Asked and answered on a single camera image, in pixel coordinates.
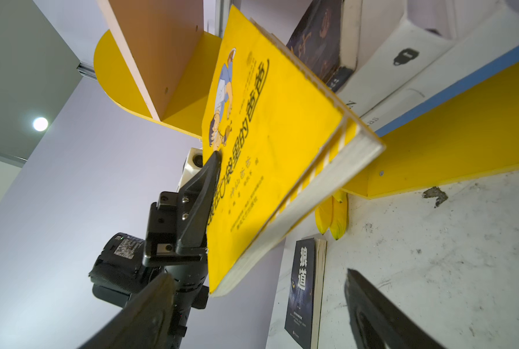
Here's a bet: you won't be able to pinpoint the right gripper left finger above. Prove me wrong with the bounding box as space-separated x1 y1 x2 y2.
82 273 175 349

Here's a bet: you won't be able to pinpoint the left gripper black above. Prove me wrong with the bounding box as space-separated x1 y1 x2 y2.
89 151 222 348

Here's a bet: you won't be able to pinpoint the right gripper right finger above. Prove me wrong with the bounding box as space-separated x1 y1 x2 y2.
345 269 443 348

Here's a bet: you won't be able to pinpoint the black book white characters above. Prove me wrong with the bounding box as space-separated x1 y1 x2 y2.
284 237 327 349

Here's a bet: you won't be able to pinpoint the yellow paperback book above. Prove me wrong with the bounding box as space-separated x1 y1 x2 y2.
202 8 385 298

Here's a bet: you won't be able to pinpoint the dark purple portrait book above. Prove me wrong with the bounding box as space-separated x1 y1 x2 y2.
287 0 363 92

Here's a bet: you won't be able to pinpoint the white Javen Mao portfolio book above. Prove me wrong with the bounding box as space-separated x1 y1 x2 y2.
361 1 519 132

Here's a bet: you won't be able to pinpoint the white Chokladfabriken book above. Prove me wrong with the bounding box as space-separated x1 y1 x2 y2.
337 0 498 116

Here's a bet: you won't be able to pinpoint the yellow banana bunch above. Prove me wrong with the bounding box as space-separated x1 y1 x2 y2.
315 190 349 241

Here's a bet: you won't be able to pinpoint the yellow pink blue bookshelf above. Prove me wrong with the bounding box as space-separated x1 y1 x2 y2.
93 0 519 200

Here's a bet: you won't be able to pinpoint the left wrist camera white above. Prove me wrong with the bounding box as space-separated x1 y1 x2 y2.
177 148 203 190

